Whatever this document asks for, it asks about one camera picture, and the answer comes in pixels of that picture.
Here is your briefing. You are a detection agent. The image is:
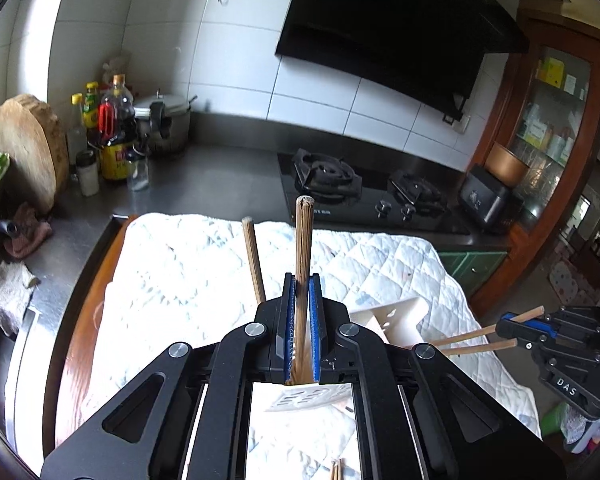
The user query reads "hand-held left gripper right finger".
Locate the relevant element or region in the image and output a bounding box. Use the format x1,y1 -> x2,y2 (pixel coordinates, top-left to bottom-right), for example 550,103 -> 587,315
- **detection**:
307,273 -> 567,480

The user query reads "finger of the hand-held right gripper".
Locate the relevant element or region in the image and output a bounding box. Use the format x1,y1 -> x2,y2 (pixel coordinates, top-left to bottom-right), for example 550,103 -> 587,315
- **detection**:
500,311 -> 561,336
495,321 -> 548,350

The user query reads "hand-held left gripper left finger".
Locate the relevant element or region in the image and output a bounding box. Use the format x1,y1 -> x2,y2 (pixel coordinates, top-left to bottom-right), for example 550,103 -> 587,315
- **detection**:
41,273 -> 297,480

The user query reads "white plastic chopstick holder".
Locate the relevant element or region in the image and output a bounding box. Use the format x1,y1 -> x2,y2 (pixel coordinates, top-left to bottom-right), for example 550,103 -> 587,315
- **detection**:
265,297 -> 427,414

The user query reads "green cabinet drawer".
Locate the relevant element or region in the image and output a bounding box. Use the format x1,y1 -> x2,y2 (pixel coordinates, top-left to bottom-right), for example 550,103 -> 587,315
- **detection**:
437,250 -> 509,297

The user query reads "white quilted cloth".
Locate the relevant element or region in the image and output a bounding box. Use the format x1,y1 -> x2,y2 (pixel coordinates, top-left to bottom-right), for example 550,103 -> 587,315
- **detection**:
82,212 -> 543,480

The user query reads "black countertop appliance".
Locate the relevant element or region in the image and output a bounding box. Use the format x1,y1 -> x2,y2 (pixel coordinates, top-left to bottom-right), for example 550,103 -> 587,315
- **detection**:
457,164 -> 524,234

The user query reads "black gas stove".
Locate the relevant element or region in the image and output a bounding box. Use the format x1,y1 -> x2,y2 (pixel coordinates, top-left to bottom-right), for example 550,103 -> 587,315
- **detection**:
277,148 -> 472,236

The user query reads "copper-coloured pot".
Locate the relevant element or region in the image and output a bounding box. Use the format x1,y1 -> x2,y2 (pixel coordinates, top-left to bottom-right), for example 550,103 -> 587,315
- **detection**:
483,141 -> 530,187

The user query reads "wooden glass-door cabinet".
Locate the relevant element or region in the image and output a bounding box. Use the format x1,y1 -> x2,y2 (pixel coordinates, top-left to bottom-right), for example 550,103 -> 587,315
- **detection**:
467,9 -> 600,313

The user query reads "metal pressure cooker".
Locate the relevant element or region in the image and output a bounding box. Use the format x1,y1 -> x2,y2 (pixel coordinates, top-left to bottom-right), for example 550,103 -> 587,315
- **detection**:
132,89 -> 199,157

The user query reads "small white spice shaker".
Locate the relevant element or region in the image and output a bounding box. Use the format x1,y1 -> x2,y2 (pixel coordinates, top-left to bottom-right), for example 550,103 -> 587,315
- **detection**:
75,150 -> 101,197

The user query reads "large dark soy sauce bottle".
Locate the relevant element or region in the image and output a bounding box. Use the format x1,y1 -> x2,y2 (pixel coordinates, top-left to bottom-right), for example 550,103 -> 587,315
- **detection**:
98,74 -> 139,184

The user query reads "metal sink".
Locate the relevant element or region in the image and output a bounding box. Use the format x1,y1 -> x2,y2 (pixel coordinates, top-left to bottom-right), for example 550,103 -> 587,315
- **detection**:
4,305 -> 47,463

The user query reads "pink rag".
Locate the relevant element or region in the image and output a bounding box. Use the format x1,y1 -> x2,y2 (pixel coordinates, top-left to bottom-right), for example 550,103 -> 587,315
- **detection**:
2,202 -> 54,259

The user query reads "grey rag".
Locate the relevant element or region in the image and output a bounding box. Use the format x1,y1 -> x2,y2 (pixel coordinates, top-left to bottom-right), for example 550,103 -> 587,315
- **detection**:
0,260 -> 40,337

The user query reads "clear bottle with yellow cap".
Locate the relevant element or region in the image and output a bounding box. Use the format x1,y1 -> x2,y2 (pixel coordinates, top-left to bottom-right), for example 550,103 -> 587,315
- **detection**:
68,93 -> 89,162

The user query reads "yellow-green seasoning bottle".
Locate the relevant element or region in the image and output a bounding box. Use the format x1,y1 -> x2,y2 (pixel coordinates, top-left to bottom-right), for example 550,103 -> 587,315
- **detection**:
82,81 -> 101,131

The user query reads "black range hood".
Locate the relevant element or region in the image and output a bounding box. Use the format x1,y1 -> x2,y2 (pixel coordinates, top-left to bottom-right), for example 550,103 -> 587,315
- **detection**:
274,0 -> 532,122

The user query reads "round wooden cutting board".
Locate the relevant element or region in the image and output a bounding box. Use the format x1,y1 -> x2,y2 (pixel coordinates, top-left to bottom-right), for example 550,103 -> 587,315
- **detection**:
0,93 -> 70,217

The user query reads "wall socket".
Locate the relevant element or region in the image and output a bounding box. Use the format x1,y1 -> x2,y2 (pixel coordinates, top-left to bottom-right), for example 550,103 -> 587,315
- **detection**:
442,112 -> 471,134

